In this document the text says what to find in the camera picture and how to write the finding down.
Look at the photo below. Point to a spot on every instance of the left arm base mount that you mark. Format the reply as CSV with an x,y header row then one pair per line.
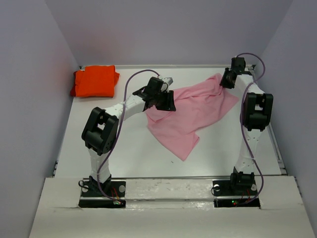
x,y
110,194

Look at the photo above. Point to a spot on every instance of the folded orange t-shirt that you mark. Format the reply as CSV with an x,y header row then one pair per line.
x,y
95,81

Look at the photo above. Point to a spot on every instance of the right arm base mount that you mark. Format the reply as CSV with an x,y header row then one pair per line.
x,y
237,191

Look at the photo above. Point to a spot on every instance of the aluminium table edge rail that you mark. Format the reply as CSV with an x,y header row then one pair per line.
x,y
158,66

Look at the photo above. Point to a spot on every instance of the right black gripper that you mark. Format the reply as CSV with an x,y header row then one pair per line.
x,y
223,82

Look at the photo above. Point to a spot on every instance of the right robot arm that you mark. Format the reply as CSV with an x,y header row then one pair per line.
x,y
255,115

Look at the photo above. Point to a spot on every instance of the pink t-shirt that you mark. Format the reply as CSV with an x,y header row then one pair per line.
x,y
197,106

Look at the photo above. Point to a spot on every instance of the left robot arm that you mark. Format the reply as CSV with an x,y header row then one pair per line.
x,y
103,126

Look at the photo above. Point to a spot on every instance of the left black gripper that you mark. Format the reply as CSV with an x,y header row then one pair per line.
x,y
169,104

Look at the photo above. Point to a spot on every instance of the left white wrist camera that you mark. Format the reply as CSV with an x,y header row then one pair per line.
x,y
167,80

